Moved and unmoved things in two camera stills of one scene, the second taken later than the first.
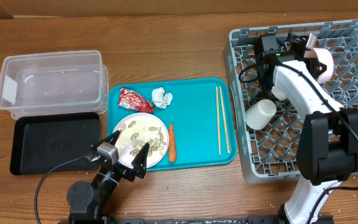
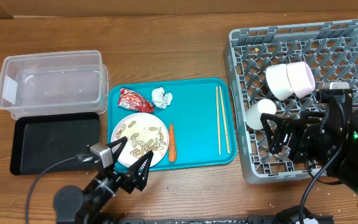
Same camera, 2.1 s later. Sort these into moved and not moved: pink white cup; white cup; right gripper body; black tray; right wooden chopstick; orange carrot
Moved: pink white cup; right gripper body
Not moved: white cup; right wooden chopstick; black tray; orange carrot
